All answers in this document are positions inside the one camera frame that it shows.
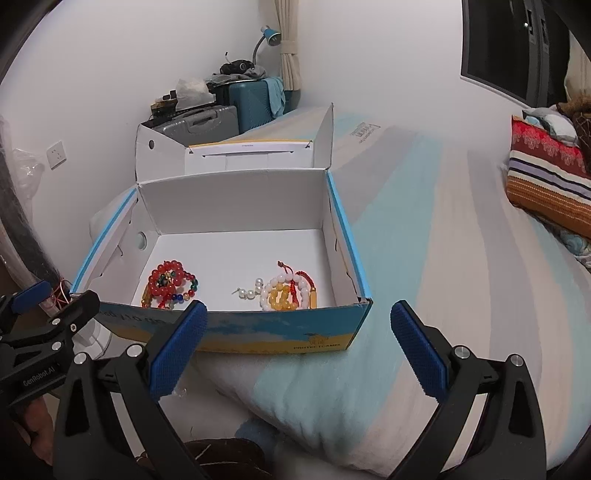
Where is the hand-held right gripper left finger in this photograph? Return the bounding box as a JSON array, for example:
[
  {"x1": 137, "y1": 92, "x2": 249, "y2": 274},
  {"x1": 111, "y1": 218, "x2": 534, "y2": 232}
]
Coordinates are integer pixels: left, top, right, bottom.
[{"x1": 53, "y1": 300, "x2": 208, "y2": 480}]

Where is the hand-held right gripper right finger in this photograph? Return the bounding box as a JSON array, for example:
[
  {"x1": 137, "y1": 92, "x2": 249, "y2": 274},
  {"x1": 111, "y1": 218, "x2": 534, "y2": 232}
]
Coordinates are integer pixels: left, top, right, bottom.
[{"x1": 388, "y1": 300, "x2": 549, "y2": 480}]

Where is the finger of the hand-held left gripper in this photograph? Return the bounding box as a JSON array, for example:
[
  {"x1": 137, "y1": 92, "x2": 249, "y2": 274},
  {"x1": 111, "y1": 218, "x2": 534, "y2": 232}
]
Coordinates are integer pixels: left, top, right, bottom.
[
  {"x1": 18, "y1": 290, "x2": 101, "y2": 358},
  {"x1": 0, "y1": 280, "x2": 53, "y2": 334}
]

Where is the red and green bead bracelet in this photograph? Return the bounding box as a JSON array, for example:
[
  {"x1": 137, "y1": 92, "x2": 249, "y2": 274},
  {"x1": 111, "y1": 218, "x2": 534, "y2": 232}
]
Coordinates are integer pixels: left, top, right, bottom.
[{"x1": 157, "y1": 271, "x2": 199, "y2": 308}]

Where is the yellow bead bracelet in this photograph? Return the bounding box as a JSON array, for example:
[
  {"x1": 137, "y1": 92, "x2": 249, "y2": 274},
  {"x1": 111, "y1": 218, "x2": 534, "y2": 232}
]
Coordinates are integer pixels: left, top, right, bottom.
[{"x1": 265, "y1": 283, "x2": 301, "y2": 311}]

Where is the pink bead bracelet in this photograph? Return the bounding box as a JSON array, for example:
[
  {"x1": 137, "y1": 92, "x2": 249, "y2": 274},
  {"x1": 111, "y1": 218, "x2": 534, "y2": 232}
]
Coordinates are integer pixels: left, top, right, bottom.
[{"x1": 258, "y1": 272, "x2": 306, "y2": 311}]

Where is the person's left hand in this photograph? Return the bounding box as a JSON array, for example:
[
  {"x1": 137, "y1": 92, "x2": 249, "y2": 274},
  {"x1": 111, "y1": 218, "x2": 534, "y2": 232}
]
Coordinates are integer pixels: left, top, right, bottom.
[{"x1": 8, "y1": 399, "x2": 55, "y2": 468}]

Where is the white round object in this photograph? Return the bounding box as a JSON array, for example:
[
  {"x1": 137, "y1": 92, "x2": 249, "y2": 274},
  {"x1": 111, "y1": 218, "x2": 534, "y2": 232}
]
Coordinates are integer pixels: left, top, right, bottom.
[{"x1": 73, "y1": 318, "x2": 113, "y2": 361}]

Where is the dark brown object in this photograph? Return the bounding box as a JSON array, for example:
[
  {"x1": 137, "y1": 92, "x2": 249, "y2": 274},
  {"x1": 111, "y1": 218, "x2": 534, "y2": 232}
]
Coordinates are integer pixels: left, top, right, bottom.
[{"x1": 184, "y1": 438, "x2": 274, "y2": 480}]

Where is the striped red pillow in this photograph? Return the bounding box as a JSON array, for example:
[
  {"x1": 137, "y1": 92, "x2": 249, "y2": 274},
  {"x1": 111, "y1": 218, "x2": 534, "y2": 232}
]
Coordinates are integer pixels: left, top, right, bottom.
[{"x1": 505, "y1": 115, "x2": 591, "y2": 239}]

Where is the grey hard case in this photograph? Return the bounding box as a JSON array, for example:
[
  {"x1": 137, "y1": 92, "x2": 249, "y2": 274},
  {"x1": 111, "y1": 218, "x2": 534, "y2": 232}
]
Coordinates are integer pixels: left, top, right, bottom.
[{"x1": 142, "y1": 104, "x2": 239, "y2": 147}]

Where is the white plastic bag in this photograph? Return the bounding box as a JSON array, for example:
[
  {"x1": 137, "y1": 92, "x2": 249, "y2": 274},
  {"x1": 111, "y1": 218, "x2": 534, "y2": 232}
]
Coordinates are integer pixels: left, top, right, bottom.
[{"x1": 175, "y1": 77, "x2": 214, "y2": 100}]

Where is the teal suitcase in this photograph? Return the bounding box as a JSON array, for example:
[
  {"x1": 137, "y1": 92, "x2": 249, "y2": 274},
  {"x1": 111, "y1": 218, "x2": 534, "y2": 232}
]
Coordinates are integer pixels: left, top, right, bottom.
[{"x1": 214, "y1": 78, "x2": 287, "y2": 138}]

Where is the light floral pillow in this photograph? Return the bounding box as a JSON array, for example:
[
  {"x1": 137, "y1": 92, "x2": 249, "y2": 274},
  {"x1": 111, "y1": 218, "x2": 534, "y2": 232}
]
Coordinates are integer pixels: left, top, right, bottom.
[{"x1": 522, "y1": 107, "x2": 579, "y2": 143}]

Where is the blue cloth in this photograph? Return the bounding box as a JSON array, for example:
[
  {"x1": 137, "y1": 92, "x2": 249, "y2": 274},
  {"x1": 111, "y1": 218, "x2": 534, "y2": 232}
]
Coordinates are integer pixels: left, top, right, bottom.
[{"x1": 262, "y1": 76, "x2": 287, "y2": 117}]

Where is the brown blanket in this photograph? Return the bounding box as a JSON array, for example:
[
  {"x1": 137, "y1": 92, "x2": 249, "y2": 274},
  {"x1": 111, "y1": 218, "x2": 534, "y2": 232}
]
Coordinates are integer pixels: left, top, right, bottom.
[{"x1": 555, "y1": 96, "x2": 591, "y2": 140}]

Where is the black bag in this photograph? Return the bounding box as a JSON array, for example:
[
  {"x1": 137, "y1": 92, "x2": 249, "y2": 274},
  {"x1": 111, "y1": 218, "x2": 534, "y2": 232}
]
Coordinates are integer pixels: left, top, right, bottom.
[{"x1": 219, "y1": 58, "x2": 267, "y2": 80}]

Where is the beige curtain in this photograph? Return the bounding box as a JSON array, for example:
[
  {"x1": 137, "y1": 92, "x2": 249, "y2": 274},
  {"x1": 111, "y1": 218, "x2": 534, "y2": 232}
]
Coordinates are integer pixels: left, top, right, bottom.
[{"x1": 272, "y1": 0, "x2": 304, "y2": 114}]

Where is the dark window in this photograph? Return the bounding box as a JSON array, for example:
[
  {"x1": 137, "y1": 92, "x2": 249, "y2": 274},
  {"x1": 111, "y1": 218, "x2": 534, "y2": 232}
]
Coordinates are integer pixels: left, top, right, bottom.
[{"x1": 460, "y1": 0, "x2": 574, "y2": 105}]

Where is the blue desk lamp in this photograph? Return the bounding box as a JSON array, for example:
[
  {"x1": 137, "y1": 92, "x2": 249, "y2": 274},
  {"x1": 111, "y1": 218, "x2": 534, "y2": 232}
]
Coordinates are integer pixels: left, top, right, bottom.
[{"x1": 252, "y1": 25, "x2": 282, "y2": 66}]

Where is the white wall socket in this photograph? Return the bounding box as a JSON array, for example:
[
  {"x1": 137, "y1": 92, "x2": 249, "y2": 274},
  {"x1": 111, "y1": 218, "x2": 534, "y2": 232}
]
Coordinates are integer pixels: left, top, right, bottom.
[{"x1": 45, "y1": 140, "x2": 67, "y2": 169}]

